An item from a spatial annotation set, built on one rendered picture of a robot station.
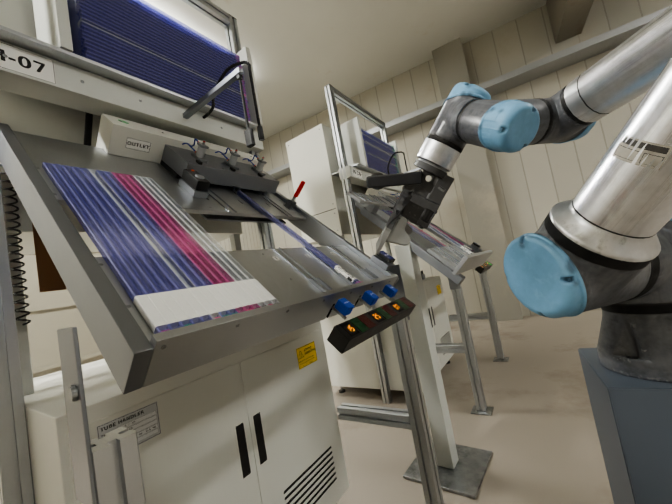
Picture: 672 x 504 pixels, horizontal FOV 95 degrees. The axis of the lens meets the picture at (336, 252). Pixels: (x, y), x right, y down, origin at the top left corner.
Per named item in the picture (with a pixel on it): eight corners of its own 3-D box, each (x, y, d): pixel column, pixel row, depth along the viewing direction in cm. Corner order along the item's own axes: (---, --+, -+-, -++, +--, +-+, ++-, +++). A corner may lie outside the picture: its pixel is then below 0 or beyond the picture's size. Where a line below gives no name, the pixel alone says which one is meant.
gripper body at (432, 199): (424, 232, 63) (456, 177, 59) (387, 213, 64) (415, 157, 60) (424, 226, 70) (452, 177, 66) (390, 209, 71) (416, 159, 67)
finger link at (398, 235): (401, 260, 59) (420, 222, 62) (373, 246, 60) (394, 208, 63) (397, 265, 62) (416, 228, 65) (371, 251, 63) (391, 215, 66)
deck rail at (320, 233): (389, 294, 92) (399, 277, 90) (386, 296, 90) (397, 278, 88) (250, 189, 124) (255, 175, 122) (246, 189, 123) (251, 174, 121)
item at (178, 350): (386, 296, 90) (398, 276, 88) (142, 388, 36) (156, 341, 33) (383, 293, 91) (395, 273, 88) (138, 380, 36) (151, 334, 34)
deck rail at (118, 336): (142, 388, 36) (154, 348, 34) (122, 395, 34) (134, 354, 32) (6, 151, 68) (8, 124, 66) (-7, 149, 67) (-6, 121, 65)
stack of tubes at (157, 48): (251, 122, 117) (240, 56, 119) (84, 58, 75) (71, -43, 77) (231, 135, 124) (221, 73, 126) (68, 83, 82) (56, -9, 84)
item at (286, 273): (387, 286, 90) (393, 277, 89) (142, 364, 35) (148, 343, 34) (340, 251, 98) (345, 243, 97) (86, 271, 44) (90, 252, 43)
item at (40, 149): (300, 230, 107) (306, 217, 106) (48, 224, 53) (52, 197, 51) (246, 188, 123) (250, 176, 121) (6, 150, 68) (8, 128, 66)
